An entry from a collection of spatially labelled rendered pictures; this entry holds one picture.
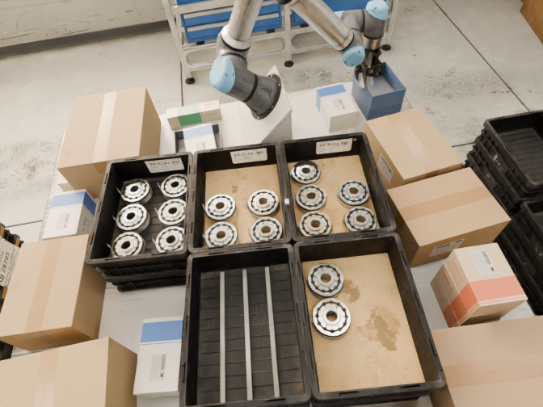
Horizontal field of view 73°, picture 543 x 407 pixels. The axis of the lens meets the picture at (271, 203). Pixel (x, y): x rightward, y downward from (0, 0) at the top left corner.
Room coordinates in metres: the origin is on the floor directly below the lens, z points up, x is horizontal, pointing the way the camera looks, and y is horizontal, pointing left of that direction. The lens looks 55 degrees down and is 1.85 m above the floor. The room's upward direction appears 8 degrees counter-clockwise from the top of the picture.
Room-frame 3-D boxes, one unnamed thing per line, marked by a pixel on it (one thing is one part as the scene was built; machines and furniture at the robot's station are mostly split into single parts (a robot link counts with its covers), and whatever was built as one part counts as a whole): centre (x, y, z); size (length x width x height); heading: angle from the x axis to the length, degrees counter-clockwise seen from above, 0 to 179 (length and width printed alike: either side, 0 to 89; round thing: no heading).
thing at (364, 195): (0.69, -0.27, 0.86); 0.10 x 0.10 x 0.01
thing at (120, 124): (1.14, 0.61, 0.80); 0.40 x 0.30 x 0.20; 1
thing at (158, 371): (0.28, 0.37, 0.75); 0.20 x 0.12 x 0.09; 177
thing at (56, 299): (0.51, 0.71, 0.78); 0.30 x 0.22 x 0.16; 1
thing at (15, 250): (0.88, 1.25, 0.41); 0.31 x 0.02 x 0.16; 3
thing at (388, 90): (1.27, -0.52, 0.81); 0.20 x 0.15 x 0.07; 9
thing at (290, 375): (0.30, 0.11, 0.87); 0.40 x 0.30 x 0.11; 178
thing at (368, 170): (0.69, -0.20, 0.87); 0.40 x 0.30 x 0.11; 178
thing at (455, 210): (0.60, -0.55, 0.78); 0.30 x 0.22 x 0.16; 99
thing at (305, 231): (0.59, -0.13, 0.86); 0.10 x 0.10 x 0.01
